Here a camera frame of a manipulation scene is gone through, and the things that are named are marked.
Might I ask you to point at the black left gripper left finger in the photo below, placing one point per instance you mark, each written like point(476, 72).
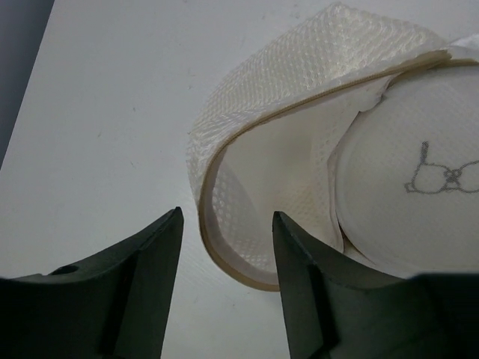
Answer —
point(113, 304)

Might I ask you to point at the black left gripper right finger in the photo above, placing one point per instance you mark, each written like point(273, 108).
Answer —
point(335, 307)

